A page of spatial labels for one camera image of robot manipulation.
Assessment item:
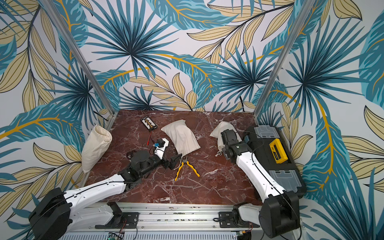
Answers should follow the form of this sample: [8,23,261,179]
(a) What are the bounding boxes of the cream cloth soil bag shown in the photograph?
[161,120,201,157]

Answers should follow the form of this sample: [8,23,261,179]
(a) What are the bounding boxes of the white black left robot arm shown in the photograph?
[29,149,182,240]

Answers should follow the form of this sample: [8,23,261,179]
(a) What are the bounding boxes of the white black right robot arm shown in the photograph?
[221,130,302,238]

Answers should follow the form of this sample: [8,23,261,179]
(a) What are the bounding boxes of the cream cloth bag back right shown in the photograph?
[210,121,242,157]

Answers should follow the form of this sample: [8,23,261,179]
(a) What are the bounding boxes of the black charger board with leads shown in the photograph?
[141,116,158,146]

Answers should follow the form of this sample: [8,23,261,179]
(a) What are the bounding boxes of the black yellow toolbox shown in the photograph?
[243,125,307,198]

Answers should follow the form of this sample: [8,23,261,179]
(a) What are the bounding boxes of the yellow handled pliers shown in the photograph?
[174,155,201,182]

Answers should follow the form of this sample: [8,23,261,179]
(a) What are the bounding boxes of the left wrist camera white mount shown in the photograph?
[154,138,169,160]

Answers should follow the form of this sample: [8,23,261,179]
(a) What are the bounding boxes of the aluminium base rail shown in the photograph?
[62,203,268,240]

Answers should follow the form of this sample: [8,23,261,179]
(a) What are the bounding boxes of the cream cloth bag left wall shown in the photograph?
[81,125,113,174]

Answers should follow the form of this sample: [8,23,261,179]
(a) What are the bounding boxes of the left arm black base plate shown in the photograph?
[95,202,140,230]

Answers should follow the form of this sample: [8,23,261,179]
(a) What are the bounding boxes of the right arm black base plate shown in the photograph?
[213,203,262,228]

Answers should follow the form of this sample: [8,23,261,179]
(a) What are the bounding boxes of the left aluminium frame post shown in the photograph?
[41,0,115,115]

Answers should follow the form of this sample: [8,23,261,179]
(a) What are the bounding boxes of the aluminium frame post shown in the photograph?
[41,0,115,115]
[253,1,315,123]

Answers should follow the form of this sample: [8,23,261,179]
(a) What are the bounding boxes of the right aluminium frame post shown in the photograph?
[253,1,315,123]

